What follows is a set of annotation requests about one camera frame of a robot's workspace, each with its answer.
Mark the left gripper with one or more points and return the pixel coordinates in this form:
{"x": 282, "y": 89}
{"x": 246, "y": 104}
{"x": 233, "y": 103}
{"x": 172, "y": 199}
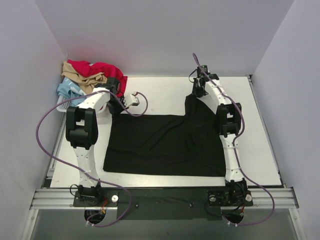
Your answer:
{"x": 116, "y": 106}

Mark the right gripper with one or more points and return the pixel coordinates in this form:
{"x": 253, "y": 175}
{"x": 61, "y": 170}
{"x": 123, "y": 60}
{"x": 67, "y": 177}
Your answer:
{"x": 199, "y": 89}

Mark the black t shirt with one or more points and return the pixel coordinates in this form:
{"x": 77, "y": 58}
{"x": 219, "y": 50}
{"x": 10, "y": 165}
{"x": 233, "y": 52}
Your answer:
{"x": 167, "y": 145}

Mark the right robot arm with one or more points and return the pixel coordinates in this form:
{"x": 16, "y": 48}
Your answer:
{"x": 227, "y": 124}

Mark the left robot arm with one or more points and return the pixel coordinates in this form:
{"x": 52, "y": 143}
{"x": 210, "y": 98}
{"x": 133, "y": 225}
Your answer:
{"x": 82, "y": 131}

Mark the tan t shirt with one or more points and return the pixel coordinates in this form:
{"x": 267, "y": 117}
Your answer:
{"x": 86, "y": 83}

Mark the red t shirt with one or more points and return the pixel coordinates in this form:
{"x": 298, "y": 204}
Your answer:
{"x": 87, "y": 69}

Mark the light blue t shirt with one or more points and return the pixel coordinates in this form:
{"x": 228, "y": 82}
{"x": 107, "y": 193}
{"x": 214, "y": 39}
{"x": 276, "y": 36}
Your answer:
{"x": 69, "y": 89}

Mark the white plastic basket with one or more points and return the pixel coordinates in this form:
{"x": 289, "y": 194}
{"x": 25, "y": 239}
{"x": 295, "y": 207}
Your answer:
{"x": 63, "y": 107}

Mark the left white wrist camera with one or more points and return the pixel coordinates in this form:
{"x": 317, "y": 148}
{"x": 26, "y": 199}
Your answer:
{"x": 131, "y": 100}

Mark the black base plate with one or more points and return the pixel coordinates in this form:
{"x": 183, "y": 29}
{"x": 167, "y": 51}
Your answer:
{"x": 168, "y": 203}

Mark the aluminium frame rail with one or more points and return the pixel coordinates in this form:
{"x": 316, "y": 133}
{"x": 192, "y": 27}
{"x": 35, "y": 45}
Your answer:
{"x": 60, "y": 198}

